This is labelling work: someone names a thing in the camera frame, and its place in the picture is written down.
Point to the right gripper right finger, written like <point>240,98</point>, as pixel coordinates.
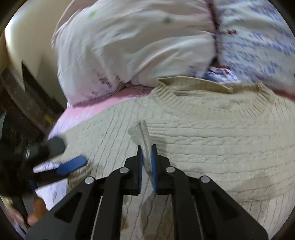
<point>201,208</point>

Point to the beige cable-knit sweater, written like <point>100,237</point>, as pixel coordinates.
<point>241,136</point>

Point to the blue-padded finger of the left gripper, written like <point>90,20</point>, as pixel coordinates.
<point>61,172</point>

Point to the cream headboard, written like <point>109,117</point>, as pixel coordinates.
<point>28,41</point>

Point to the person's left hand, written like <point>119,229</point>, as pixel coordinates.
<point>39,210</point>

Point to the blue floral pillow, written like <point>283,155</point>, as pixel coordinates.
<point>253,44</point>

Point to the pink floral bed sheet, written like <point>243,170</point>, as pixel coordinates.
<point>73,116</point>

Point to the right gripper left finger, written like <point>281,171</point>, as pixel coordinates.
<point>93,209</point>

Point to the white floral pillow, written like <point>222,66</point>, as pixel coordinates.
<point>101,46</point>

